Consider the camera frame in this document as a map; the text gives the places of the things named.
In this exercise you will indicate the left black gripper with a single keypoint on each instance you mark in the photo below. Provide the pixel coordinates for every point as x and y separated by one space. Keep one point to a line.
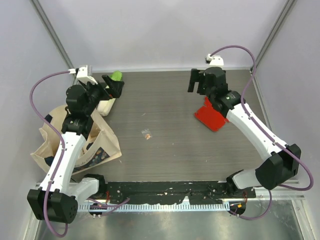
114 90

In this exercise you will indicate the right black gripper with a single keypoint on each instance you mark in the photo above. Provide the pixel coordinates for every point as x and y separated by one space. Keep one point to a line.
195 77

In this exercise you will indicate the red paper box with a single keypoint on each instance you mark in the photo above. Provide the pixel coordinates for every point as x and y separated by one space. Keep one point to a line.
208 116

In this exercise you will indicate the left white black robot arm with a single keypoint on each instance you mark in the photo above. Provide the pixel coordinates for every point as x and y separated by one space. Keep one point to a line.
55 200

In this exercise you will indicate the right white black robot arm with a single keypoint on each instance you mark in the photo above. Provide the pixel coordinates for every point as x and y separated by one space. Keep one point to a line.
221 105

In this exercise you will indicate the napa cabbage toy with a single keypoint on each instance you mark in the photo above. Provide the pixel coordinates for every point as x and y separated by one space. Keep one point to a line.
104 106

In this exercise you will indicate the small clear plastic packet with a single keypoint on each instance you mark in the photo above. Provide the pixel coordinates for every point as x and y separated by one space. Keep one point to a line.
146 133

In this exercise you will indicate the beige printed tote bag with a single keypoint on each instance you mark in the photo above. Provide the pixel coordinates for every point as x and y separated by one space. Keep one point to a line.
101 146

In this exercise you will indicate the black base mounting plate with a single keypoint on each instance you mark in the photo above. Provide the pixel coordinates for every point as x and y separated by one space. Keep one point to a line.
169 192

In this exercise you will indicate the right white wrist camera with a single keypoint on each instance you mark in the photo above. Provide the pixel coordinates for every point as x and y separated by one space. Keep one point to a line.
214 60

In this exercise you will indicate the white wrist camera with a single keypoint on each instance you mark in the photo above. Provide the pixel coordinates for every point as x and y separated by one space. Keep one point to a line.
83 74
214 60

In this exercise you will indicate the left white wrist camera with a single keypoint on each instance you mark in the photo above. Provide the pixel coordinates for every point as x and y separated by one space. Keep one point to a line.
83 74

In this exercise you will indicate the white slotted cable duct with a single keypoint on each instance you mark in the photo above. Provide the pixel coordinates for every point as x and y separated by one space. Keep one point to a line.
183 207

